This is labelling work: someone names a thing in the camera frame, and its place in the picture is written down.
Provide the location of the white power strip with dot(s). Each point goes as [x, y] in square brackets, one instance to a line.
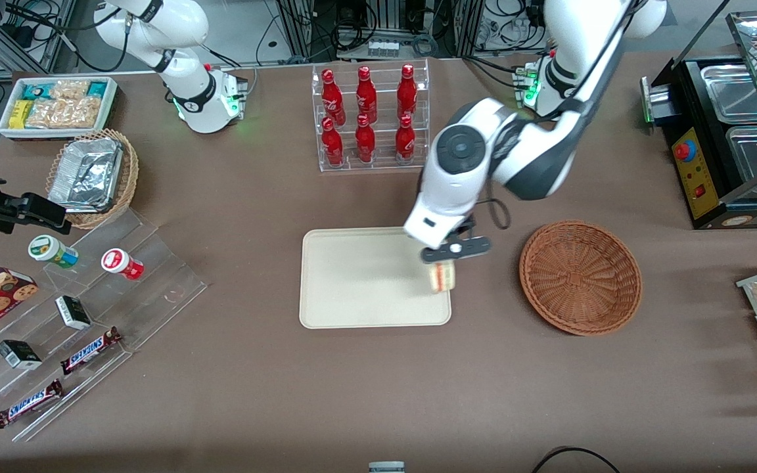
[382, 48]

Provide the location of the small black green box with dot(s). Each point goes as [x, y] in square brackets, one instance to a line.
[73, 312]
[18, 355]

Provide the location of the round brown wicker basket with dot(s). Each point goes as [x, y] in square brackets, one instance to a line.
[579, 279]

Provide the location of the teal snack package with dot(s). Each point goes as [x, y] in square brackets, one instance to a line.
[35, 90]
[97, 89]

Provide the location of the red cola bottle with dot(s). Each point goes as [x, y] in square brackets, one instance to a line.
[332, 144]
[365, 141]
[332, 95]
[366, 95]
[407, 92]
[405, 141]

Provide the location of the red lid cup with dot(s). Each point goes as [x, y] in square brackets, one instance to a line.
[121, 263]

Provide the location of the clear bag of crackers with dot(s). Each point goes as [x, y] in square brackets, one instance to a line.
[69, 89]
[63, 113]

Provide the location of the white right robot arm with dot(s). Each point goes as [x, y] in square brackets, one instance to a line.
[200, 98]

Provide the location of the red emergency button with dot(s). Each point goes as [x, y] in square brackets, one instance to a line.
[684, 151]

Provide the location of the white plastic snack bin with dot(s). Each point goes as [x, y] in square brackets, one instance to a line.
[7, 131]

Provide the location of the triangular sandwich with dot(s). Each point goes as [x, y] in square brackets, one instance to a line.
[444, 277]

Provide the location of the light wicker basket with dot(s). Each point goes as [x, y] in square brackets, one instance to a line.
[130, 171]

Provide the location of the cream rectangular tray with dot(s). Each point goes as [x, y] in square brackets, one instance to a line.
[365, 279]

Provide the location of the green lid cup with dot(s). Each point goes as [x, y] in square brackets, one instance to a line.
[50, 249]

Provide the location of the small grey device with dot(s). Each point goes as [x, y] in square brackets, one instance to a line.
[386, 468]

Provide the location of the clear acrylic stepped stand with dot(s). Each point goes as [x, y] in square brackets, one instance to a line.
[155, 263]

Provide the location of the clear acrylic bottle rack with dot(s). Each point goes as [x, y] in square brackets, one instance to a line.
[378, 167]

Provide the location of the yellow snack package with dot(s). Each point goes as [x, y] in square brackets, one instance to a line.
[20, 115]

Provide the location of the black hot food display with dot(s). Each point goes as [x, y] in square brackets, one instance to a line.
[704, 190]

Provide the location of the snickers bar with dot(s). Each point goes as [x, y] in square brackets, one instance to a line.
[29, 403]
[89, 350]

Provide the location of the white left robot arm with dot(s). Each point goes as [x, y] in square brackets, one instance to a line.
[523, 151]

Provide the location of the aluminium foil tray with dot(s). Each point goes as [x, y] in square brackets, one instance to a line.
[86, 174]

